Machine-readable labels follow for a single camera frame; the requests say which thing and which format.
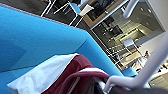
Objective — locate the wooden framed glass door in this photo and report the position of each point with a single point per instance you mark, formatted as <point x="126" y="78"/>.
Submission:
<point x="106" y="13"/>

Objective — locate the blue upholstered sofa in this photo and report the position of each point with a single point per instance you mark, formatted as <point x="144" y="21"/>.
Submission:
<point x="40" y="36"/>

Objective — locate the white chair blue seat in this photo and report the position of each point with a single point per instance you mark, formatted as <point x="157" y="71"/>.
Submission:
<point x="75" y="9"/>

